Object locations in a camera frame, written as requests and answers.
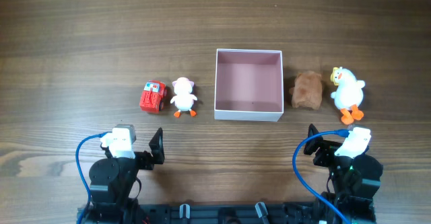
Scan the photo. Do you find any red toy fire truck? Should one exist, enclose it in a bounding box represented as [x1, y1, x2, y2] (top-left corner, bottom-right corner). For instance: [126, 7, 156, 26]
[139, 80, 167, 114]

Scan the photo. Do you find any brown plush capybara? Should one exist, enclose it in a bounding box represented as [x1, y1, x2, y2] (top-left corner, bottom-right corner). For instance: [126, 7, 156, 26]
[289, 71, 323, 110]

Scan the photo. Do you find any large white duck yellow hat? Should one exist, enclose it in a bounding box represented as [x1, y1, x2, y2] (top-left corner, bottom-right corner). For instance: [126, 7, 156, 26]
[330, 67, 366, 125]

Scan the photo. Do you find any small duck with pink hat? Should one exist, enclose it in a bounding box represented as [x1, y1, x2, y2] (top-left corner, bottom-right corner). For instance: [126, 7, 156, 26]
[170, 77, 197, 118]

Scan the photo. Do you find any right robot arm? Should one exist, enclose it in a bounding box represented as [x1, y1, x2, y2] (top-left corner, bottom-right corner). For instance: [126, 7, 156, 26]
[304, 124, 383, 223]

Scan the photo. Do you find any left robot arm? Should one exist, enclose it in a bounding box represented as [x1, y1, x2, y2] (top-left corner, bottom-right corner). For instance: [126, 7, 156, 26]
[75, 124, 165, 223]

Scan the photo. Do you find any pink open cardboard box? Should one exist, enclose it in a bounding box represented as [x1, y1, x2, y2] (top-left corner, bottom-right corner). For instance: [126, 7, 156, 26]
[214, 48, 284, 122]

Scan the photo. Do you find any blue right cable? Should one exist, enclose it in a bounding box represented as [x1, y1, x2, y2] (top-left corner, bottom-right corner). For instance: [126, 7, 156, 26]
[292, 128, 351, 224]

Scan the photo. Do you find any blue cable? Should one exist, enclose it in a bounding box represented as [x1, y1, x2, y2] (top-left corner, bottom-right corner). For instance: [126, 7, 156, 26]
[292, 128, 351, 224]
[75, 133, 110, 224]

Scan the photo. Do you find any blue left cable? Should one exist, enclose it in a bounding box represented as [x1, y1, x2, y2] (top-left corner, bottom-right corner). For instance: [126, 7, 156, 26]
[75, 133, 110, 224]

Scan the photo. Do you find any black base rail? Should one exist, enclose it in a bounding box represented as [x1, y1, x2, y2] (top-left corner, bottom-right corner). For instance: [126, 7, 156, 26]
[77, 202, 376, 224]

